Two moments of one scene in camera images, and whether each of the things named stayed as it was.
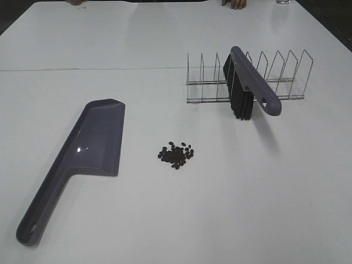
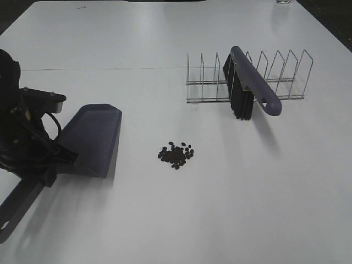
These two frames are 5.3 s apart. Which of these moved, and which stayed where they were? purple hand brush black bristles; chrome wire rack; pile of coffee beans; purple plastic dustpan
Moved: purple plastic dustpan
Stayed: pile of coffee beans; chrome wire rack; purple hand brush black bristles
